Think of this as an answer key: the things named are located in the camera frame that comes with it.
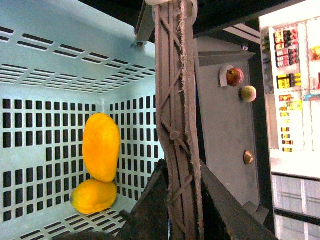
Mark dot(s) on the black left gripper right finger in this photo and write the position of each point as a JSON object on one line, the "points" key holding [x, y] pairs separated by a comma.
{"points": [[224, 217]]}

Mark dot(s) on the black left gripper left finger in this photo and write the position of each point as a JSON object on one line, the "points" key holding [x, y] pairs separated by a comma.
{"points": [[148, 219]]}

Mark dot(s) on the yellow lemon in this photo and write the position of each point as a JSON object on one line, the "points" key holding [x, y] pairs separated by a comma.
{"points": [[93, 196]]}

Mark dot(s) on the large yellow mango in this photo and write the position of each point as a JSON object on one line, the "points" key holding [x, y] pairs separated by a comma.
{"points": [[101, 147]]}

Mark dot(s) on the light teal plastic basket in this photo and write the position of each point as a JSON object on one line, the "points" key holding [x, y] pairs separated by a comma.
{"points": [[61, 61]]}

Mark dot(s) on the green-yellow apple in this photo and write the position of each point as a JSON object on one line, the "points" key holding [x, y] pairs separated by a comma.
{"points": [[248, 93]]}

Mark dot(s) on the dark wooden display shelf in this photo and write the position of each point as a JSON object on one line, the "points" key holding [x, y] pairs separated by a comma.
{"points": [[222, 115]]}

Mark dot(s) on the red apple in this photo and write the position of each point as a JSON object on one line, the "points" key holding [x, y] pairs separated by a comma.
{"points": [[235, 77]]}

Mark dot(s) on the product shelf with bottles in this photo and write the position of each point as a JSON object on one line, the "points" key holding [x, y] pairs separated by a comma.
{"points": [[291, 66]]}

